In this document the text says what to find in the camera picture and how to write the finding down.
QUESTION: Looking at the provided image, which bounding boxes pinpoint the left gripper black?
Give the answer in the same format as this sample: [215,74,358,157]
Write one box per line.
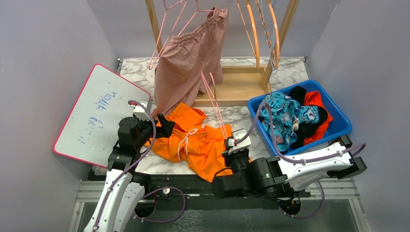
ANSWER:
[135,113,176,149]

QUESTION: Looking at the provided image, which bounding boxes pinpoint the orange shorts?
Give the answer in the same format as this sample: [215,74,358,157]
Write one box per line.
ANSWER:
[151,103,233,182]

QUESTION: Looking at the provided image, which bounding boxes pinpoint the pink hanger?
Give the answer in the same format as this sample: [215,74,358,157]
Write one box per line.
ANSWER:
[146,0,187,70]
[200,71,228,139]
[176,0,218,36]

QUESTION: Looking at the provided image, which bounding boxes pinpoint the blue shark print shorts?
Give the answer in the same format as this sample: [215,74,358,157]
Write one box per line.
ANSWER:
[259,92,318,154]

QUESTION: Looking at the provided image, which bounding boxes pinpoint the black shorts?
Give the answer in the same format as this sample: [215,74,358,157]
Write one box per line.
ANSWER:
[289,86,327,149]

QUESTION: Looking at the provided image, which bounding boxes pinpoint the light blue wire hanger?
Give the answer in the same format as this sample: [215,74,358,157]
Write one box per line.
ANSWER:
[259,0,279,72]

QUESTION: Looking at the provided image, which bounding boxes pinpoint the orange hanger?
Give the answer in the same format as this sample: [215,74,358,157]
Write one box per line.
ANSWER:
[254,0,281,71]
[236,0,260,68]

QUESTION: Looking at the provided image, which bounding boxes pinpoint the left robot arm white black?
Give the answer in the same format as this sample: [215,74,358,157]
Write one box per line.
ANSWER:
[84,115,176,232]

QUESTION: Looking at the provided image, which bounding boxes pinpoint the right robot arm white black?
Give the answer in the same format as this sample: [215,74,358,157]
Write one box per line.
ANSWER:
[211,137,367,199]

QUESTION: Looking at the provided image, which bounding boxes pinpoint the pink beige shorts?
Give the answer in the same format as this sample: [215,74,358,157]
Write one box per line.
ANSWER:
[153,7,229,116]

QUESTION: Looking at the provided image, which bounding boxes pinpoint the wooden clothes rack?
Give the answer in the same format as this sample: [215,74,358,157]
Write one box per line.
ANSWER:
[145,0,302,108]

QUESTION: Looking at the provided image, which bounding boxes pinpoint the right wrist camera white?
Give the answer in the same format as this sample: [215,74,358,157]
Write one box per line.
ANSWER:
[225,129,251,155]

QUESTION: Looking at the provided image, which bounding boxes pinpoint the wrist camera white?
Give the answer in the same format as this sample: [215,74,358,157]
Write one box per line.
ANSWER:
[128,100,152,121]
[225,129,251,155]

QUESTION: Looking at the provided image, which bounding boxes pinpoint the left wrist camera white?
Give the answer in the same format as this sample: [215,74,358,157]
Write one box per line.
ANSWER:
[128,100,152,121]

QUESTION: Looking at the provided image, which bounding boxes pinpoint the black mounting rail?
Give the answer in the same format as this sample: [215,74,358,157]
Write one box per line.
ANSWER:
[86,173,321,212]

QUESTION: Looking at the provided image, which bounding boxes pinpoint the whiteboard with pink frame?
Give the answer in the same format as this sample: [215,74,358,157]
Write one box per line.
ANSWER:
[53,64,151,168]

